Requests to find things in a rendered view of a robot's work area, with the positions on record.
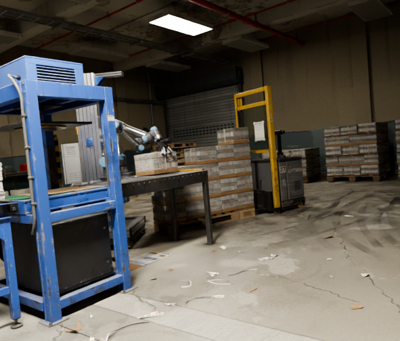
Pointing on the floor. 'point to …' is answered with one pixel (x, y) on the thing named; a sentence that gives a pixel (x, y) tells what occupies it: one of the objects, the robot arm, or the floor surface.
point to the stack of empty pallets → (176, 148)
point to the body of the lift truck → (294, 189)
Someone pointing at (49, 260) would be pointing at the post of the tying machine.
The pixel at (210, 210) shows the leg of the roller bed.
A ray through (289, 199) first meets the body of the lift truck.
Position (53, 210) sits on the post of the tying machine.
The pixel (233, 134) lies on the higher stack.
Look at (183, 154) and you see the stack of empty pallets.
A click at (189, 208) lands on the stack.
